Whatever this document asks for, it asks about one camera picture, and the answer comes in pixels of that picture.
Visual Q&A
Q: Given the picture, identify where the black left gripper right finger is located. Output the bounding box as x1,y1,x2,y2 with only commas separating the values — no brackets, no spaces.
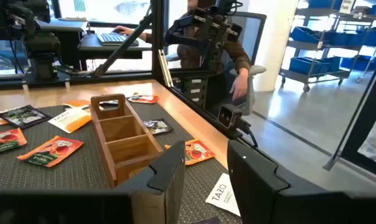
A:
227,139,376,224

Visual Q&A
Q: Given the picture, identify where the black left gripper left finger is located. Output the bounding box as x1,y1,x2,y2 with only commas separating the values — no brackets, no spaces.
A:
0,141,186,224

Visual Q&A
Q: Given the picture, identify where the red tea packet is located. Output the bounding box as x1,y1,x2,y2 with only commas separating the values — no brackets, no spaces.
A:
0,128,28,156
17,135,84,168
164,139,216,166
127,93,159,105

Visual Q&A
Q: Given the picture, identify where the wooden three-compartment tea box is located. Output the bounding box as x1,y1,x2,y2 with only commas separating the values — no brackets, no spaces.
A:
90,93,167,224

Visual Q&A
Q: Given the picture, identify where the black labelled stand block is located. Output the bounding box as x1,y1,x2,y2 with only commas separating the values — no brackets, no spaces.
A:
181,76,209,110

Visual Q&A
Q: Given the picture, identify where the grey woven placemat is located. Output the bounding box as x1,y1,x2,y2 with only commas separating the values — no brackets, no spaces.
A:
0,104,243,224

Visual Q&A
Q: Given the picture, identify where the person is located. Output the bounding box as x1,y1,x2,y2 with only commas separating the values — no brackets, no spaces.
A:
111,0,253,102

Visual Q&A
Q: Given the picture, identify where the computer keyboard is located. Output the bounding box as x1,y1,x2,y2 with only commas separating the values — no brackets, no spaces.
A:
96,32,139,47

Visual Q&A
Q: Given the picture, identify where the grey wheeled shelf cart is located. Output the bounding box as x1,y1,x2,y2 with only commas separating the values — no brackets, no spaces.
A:
280,7,352,93
331,0,376,84

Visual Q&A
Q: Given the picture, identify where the dark desk with keyboard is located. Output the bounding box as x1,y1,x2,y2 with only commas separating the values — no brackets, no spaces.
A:
77,32,153,60

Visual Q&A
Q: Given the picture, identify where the grey office chair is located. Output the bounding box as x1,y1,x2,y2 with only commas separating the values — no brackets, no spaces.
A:
166,11,268,116

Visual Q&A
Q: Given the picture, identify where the white paper sign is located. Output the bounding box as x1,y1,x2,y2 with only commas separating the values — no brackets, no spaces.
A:
339,0,355,15

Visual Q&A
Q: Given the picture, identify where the black camera cable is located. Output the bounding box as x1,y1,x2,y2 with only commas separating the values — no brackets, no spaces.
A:
240,123,259,149

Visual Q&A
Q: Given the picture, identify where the table-level camera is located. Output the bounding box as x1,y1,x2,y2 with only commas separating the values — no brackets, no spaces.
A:
217,103,253,138

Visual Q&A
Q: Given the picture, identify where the black metal table frame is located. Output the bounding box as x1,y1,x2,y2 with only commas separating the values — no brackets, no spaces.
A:
0,0,376,181

